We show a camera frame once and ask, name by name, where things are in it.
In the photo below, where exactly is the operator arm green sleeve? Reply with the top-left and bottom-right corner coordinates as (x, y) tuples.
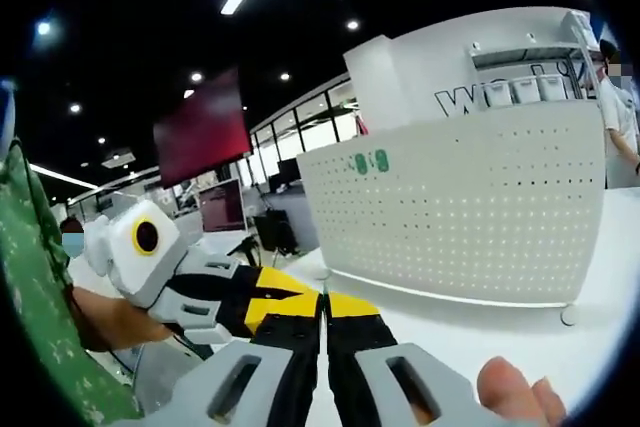
(0, 139), (144, 426)

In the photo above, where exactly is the purple screen desktop monitor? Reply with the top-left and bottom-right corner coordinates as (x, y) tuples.
(197, 177), (248, 234)

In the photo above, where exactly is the white storage bin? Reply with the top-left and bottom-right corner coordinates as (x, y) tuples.
(539, 74), (567, 99)
(487, 82), (515, 107)
(514, 77), (540, 102)

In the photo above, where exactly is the grey mesh office chair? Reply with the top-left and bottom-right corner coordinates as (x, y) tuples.
(132, 341), (214, 416)

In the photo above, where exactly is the person's left hand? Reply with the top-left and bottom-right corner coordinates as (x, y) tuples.
(117, 296), (175, 348)

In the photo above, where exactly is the white perforated mounting plate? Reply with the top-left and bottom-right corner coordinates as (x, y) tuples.
(295, 104), (607, 327)

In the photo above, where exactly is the person's right hand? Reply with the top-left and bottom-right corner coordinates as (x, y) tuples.
(476, 355), (568, 426)

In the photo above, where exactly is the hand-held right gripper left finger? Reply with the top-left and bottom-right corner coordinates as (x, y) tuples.
(144, 291), (325, 427)

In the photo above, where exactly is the straight ceiling light strip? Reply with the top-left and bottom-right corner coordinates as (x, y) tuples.
(27, 161), (100, 192)

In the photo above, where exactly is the ceiling air vent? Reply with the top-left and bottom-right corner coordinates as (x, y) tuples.
(101, 148), (137, 169)

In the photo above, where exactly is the black office chair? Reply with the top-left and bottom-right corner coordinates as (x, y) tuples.
(253, 209), (300, 257)

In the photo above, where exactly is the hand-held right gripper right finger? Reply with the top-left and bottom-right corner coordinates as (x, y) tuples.
(325, 290), (532, 427)

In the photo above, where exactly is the large red wall screen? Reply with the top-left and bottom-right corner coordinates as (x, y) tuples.
(152, 66), (253, 189)

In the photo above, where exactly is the black computer monitor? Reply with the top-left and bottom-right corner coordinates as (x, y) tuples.
(276, 157), (302, 191)

